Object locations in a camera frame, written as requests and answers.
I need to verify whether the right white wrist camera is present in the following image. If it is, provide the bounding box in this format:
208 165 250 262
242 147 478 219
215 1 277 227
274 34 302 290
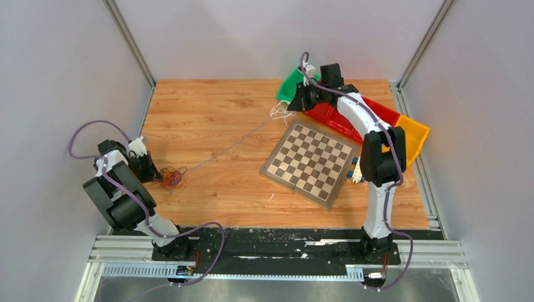
302 63 316 86

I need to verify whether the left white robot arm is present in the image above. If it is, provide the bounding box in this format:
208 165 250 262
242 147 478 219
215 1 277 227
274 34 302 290
82 138 193 260

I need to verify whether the red bin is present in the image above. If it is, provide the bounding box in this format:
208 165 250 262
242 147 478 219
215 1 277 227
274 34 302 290
362 96 401 126
328 111 363 142
304 103 340 126

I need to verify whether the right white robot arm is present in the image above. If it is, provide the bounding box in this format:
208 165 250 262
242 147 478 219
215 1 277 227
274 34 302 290
288 60 406 263

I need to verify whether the white blue toy block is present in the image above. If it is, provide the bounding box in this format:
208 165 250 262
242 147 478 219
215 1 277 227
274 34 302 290
346 157 365 183

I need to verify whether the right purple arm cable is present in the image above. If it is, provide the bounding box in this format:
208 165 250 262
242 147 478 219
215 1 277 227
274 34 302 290
298 52 414 291

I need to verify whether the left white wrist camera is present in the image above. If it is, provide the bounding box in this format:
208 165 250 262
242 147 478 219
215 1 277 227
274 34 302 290
127 136 148 158

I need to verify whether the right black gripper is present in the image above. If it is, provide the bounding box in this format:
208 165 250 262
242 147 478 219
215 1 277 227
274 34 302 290
290 80 329 112

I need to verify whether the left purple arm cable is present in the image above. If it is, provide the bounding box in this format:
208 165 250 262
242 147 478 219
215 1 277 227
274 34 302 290
68 120 226 288

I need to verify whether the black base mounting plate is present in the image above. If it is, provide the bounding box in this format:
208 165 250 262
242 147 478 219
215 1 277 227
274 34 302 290
150 225 445 277

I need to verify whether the wooden chessboard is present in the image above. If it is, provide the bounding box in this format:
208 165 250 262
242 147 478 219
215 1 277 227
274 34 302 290
259 120 358 209

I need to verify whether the blue wire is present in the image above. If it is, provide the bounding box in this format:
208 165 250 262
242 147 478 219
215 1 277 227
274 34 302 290
185 116 276 172

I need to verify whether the aluminium frame rail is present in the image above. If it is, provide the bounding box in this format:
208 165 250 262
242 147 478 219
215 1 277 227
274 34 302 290
75 235 479 301

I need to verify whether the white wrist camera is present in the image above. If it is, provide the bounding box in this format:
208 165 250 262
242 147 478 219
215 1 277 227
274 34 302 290
302 63 316 86
127 136 148 158

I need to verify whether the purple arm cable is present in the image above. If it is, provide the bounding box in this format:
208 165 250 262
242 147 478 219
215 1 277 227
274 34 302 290
298 52 414 291
68 120 226 288

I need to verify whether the yellow plastic bin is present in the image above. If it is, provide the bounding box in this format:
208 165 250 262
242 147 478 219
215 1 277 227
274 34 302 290
383 113 430 167

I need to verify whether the green plastic bin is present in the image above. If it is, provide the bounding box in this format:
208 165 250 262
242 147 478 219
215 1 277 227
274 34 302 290
276 67 305 104

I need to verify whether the white wire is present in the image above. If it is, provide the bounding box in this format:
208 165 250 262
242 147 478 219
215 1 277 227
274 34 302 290
269 99 297 126

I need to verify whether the red bin middle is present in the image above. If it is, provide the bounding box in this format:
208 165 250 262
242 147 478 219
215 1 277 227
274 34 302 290
328 111 363 142

